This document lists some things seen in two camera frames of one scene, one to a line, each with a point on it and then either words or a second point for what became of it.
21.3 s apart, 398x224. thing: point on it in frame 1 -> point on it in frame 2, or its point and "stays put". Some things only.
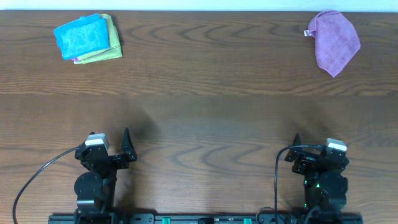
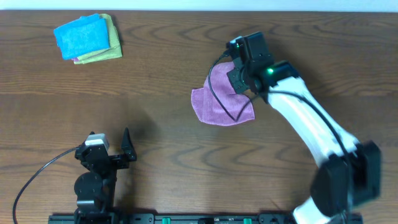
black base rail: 273,218 stays put
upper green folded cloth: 115,50 stays put
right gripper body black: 311,158 -> 236,76
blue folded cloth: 85,35 stays put
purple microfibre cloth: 336,41 -> 208,107
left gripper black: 112,158 stays put
